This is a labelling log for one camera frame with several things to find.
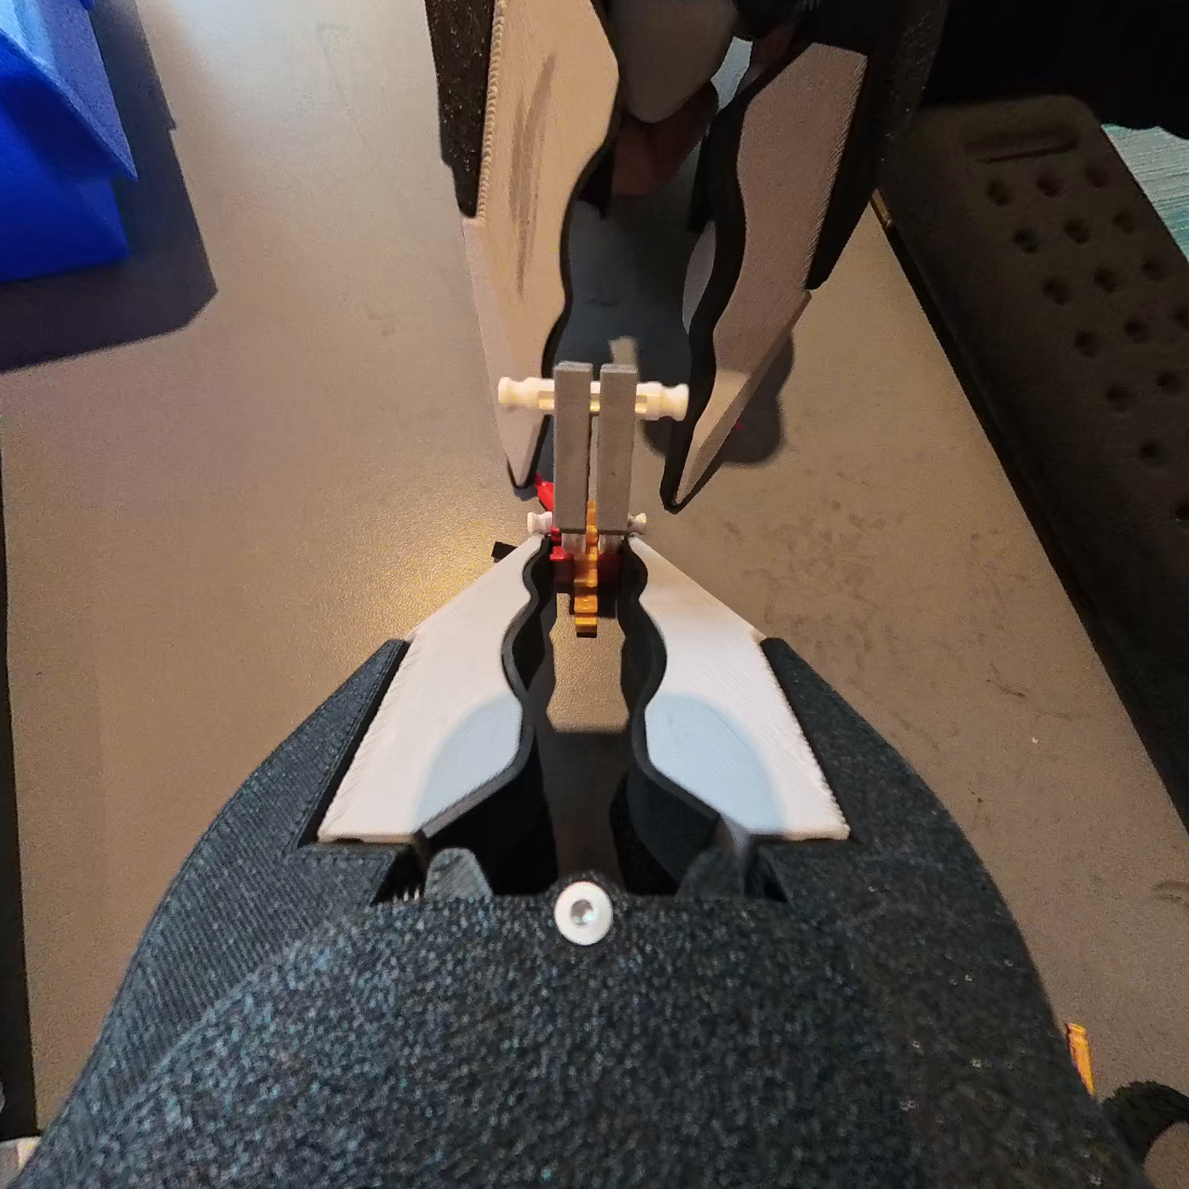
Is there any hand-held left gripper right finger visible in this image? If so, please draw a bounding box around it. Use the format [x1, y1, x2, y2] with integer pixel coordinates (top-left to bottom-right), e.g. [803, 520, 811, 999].
[620, 541, 852, 876]

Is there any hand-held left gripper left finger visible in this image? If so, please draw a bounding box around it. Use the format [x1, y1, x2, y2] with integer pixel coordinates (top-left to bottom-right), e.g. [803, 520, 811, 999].
[316, 539, 551, 846]

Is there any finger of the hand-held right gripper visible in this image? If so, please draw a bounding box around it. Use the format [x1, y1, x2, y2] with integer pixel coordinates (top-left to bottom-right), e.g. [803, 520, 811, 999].
[463, 0, 624, 491]
[661, 40, 872, 514]

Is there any small toy building assembly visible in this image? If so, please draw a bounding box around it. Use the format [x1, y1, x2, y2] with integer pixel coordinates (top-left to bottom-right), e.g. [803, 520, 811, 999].
[497, 357, 694, 643]

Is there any blue plastic bin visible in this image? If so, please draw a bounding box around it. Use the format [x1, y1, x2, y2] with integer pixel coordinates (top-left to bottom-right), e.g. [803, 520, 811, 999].
[0, 0, 140, 285]

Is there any person's right hand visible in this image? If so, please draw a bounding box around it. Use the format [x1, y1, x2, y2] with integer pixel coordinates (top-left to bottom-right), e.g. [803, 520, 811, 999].
[613, 88, 724, 198]

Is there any black perforated pad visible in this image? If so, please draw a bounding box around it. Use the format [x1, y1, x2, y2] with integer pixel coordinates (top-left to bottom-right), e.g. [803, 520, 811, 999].
[876, 93, 1189, 759]

